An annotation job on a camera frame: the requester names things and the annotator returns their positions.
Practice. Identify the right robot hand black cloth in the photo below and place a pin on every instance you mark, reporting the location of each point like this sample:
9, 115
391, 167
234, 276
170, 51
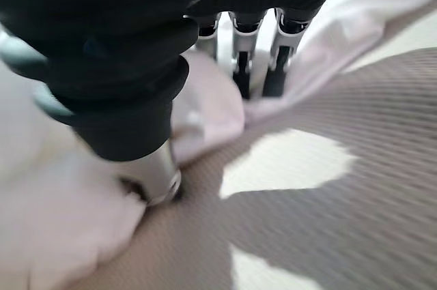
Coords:
112, 47

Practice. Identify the white pinkish garment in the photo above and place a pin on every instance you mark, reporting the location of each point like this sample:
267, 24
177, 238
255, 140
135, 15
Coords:
206, 116

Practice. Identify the beige ribbed bed sheet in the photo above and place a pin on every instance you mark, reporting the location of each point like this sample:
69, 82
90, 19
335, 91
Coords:
341, 221

